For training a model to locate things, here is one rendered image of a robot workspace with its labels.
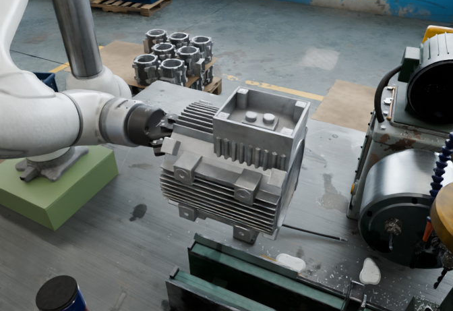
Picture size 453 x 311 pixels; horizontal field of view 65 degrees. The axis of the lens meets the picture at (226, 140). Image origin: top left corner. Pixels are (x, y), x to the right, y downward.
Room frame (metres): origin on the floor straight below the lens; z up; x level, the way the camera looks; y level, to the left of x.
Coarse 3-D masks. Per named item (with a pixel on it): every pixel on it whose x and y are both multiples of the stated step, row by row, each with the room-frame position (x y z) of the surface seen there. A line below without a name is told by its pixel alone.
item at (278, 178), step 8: (208, 104) 0.55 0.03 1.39; (304, 136) 0.47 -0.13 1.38; (168, 144) 0.44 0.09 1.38; (176, 144) 0.44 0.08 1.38; (168, 152) 0.43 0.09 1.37; (176, 152) 0.44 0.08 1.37; (272, 168) 0.38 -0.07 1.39; (272, 176) 0.37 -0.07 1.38; (280, 176) 0.37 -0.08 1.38; (272, 184) 0.36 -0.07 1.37; (280, 184) 0.36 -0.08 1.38; (272, 240) 0.36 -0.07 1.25
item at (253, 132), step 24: (240, 96) 0.50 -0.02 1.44; (264, 96) 0.50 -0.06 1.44; (216, 120) 0.43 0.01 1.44; (240, 120) 0.46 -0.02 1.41; (264, 120) 0.44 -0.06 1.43; (288, 120) 0.47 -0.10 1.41; (216, 144) 0.42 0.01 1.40; (240, 144) 0.41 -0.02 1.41; (264, 144) 0.40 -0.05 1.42; (288, 144) 0.38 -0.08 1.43; (264, 168) 0.39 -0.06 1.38; (288, 168) 0.38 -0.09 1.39
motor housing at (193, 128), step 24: (192, 120) 0.48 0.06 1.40; (192, 144) 0.45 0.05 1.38; (168, 168) 0.42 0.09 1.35; (216, 168) 0.41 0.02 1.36; (240, 168) 0.40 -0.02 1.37; (168, 192) 0.42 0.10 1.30; (192, 192) 0.40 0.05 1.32; (216, 192) 0.39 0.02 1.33; (264, 192) 0.37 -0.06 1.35; (288, 192) 0.47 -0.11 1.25; (216, 216) 0.39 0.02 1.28; (240, 216) 0.37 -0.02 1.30; (264, 216) 0.35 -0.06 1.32
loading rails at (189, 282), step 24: (192, 240) 0.61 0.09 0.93; (216, 240) 0.60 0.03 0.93; (192, 264) 0.58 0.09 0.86; (216, 264) 0.55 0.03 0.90; (240, 264) 0.54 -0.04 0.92; (264, 264) 0.53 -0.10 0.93; (168, 288) 0.48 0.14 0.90; (192, 288) 0.47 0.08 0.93; (216, 288) 0.47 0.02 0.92; (240, 288) 0.52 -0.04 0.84; (264, 288) 0.49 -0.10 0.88; (288, 288) 0.47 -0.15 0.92; (312, 288) 0.47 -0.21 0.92
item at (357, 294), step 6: (354, 282) 0.29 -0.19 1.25; (354, 288) 0.28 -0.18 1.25; (360, 288) 0.28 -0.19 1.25; (348, 294) 0.28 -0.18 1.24; (354, 294) 0.27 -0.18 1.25; (360, 294) 0.27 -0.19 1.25; (348, 300) 0.27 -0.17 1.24; (354, 300) 0.26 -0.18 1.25; (360, 300) 0.26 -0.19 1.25; (342, 306) 0.28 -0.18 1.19; (348, 306) 0.26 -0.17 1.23; (354, 306) 0.26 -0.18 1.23; (360, 306) 0.26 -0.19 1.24
